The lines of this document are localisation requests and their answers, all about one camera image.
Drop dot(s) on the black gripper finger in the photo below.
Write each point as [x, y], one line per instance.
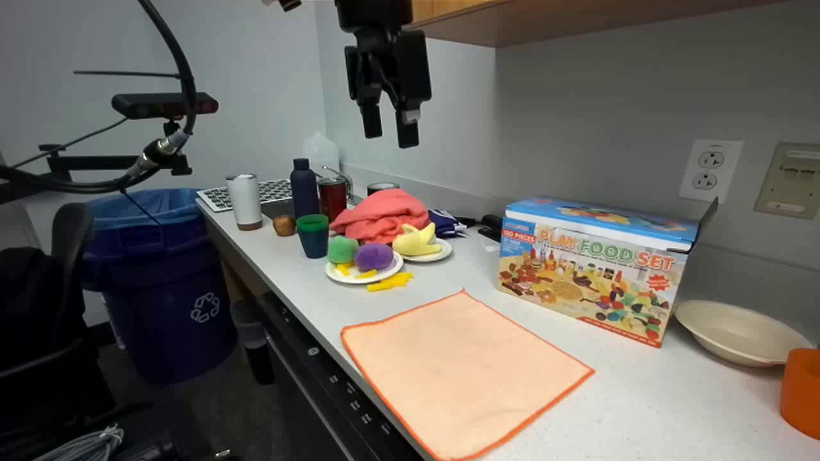
[409, 129]
[370, 121]

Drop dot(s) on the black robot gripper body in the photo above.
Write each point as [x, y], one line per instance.
[388, 61]

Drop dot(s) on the orange microfibre towel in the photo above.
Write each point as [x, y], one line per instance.
[463, 376]

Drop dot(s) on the clear plastic jug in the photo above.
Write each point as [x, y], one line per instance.
[320, 157]

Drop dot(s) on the red cup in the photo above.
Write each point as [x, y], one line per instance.
[333, 200]

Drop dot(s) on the red crumpled cloth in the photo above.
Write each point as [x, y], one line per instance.
[379, 214]

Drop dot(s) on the dark blue bottle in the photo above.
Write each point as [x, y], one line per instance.
[302, 191]

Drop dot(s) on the navy blue cloth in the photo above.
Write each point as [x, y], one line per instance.
[446, 223]

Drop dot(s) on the yellow plush toy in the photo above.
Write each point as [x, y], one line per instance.
[415, 243]

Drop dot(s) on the small white plate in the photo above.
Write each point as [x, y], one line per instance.
[436, 255]

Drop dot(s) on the black stapler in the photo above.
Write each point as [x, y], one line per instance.
[491, 227]

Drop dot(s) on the green plastic cup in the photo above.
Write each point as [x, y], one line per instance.
[313, 236]

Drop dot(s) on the green plush pear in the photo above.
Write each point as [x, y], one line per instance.
[342, 249]

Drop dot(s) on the purple plush ball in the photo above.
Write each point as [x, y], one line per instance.
[374, 257]

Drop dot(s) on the small brown toy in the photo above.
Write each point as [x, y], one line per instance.
[283, 227]

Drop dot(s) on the white cylindrical cup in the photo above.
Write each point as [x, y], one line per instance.
[244, 200]

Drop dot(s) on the white paper plate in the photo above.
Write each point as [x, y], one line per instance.
[363, 275]

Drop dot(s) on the yellow crinkle toy fries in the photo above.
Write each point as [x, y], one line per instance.
[391, 284]

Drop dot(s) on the grey computer keyboard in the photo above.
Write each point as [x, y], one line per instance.
[214, 198]

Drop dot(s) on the blue play food box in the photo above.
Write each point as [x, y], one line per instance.
[589, 273]

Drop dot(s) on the blue recycling bin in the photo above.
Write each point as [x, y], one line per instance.
[162, 290]

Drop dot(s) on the clear plastic container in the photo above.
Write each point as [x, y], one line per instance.
[315, 386]

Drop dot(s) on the beige shallow bowl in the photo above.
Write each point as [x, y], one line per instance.
[734, 334]

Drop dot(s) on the black office chair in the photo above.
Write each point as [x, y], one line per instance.
[41, 342]

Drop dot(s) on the orange plastic cup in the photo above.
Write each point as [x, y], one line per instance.
[802, 394]

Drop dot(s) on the wooden wall cabinet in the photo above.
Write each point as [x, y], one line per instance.
[514, 22]

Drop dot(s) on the black stereo camera bar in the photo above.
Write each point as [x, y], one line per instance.
[162, 106]

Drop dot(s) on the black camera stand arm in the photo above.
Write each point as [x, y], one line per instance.
[86, 162]

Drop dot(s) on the white wall outlet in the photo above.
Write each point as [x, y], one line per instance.
[707, 171]

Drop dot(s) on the beige wall switch plate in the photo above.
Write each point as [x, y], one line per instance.
[791, 180]

